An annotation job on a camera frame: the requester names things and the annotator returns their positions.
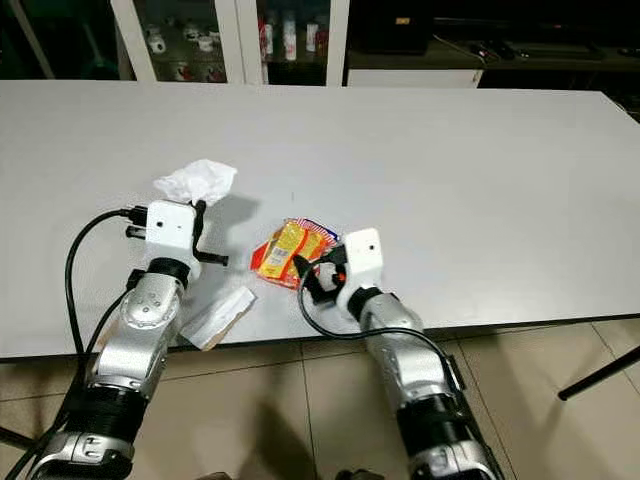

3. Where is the orange yellow snack packet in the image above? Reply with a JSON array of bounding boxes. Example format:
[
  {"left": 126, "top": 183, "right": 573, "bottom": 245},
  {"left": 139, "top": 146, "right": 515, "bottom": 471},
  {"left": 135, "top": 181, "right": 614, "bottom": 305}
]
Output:
[{"left": 250, "top": 218, "right": 339, "bottom": 291}]

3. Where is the white tissue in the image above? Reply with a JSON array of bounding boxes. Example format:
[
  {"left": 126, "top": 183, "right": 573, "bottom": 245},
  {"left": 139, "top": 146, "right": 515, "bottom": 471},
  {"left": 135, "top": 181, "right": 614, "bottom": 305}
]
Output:
[{"left": 153, "top": 159, "right": 239, "bottom": 206}]

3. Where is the flat white paper wrapper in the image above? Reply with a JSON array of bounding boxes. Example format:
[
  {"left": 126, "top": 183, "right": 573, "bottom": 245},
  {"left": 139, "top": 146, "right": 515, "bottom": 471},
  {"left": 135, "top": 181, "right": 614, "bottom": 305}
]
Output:
[{"left": 185, "top": 285, "right": 258, "bottom": 352}]

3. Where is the white table with black legs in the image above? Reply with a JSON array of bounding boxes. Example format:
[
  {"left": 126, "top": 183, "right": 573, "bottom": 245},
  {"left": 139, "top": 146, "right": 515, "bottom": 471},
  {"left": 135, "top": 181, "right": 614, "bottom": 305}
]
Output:
[{"left": 0, "top": 79, "right": 640, "bottom": 451}]

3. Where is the small white figurine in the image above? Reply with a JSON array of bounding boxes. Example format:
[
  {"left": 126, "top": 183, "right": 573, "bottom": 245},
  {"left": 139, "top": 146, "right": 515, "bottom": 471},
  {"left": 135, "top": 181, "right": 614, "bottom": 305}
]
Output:
[{"left": 145, "top": 28, "right": 169, "bottom": 56}]

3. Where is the white framed glass cabinet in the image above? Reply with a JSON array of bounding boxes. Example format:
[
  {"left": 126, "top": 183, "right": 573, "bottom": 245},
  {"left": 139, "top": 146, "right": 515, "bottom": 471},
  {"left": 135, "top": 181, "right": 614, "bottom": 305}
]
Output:
[{"left": 0, "top": 0, "right": 353, "bottom": 86}]

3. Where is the white box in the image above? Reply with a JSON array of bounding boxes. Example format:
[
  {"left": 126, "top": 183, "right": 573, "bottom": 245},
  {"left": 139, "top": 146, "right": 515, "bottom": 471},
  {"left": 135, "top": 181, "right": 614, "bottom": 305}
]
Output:
[{"left": 345, "top": 68, "right": 485, "bottom": 89}]

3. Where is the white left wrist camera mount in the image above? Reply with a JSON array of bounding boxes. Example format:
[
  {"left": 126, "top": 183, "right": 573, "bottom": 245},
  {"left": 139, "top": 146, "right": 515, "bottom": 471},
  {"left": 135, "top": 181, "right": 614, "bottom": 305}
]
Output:
[{"left": 145, "top": 199, "right": 197, "bottom": 258}]

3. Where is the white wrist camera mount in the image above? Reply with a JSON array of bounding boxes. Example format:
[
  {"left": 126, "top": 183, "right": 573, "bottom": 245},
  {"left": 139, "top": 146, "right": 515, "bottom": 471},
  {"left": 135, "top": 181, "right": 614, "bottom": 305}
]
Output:
[
  {"left": 145, "top": 199, "right": 197, "bottom": 258},
  {"left": 343, "top": 227, "right": 385, "bottom": 301}
]

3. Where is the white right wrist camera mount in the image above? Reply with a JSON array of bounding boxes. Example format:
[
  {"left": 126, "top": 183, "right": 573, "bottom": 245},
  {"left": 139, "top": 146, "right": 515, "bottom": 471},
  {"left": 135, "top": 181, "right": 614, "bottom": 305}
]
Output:
[{"left": 343, "top": 227, "right": 385, "bottom": 301}]

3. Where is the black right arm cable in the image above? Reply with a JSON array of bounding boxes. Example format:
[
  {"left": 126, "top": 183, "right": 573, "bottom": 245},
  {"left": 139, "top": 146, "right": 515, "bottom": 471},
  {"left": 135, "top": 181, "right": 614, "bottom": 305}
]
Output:
[{"left": 296, "top": 262, "right": 466, "bottom": 391}]

